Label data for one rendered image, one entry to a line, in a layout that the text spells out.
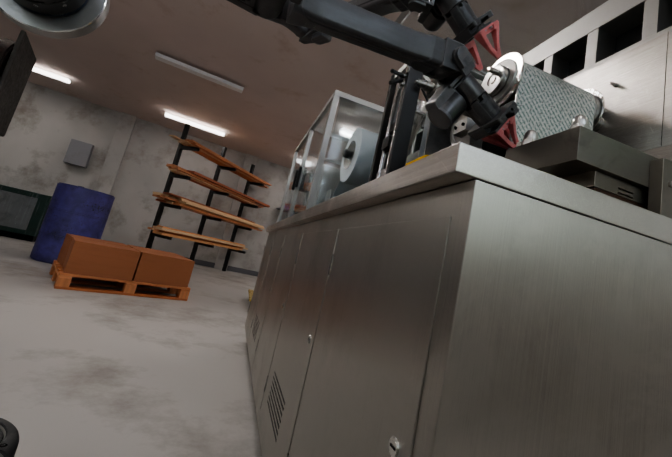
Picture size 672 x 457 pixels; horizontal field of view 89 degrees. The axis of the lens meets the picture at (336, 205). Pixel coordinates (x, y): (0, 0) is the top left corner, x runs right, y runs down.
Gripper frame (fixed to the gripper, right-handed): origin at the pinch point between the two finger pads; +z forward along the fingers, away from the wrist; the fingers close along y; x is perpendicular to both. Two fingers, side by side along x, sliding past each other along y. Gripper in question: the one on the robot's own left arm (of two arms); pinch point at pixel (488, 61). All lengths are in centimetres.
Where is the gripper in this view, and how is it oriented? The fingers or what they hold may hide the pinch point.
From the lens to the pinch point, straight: 96.2
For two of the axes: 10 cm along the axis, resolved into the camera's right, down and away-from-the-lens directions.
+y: 2.9, -1.0, -9.5
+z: 5.8, 8.1, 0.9
